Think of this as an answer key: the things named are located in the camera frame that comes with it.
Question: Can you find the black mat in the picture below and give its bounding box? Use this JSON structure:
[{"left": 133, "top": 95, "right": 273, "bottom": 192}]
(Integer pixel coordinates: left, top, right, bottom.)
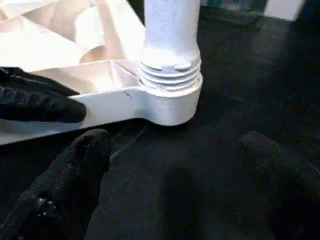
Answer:
[{"left": 0, "top": 0, "right": 320, "bottom": 240}]

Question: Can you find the white plastic table leg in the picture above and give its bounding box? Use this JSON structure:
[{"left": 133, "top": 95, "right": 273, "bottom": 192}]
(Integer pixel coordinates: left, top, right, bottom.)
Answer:
[{"left": 138, "top": 0, "right": 203, "bottom": 94}]

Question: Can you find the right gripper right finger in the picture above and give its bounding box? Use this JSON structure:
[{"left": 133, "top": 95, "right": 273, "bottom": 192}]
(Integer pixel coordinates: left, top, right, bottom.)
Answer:
[{"left": 238, "top": 131, "right": 320, "bottom": 240}]

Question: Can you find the white plastic table top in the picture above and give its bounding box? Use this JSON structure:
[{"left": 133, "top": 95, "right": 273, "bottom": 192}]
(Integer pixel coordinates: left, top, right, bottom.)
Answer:
[{"left": 0, "top": 0, "right": 205, "bottom": 146}]

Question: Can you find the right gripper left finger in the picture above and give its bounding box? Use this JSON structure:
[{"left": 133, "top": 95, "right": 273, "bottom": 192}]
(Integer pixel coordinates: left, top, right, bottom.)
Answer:
[{"left": 0, "top": 128, "right": 112, "bottom": 240}]

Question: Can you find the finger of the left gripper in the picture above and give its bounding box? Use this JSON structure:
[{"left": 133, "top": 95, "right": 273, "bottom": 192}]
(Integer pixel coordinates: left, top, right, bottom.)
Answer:
[{"left": 0, "top": 66, "right": 88, "bottom": 125}]

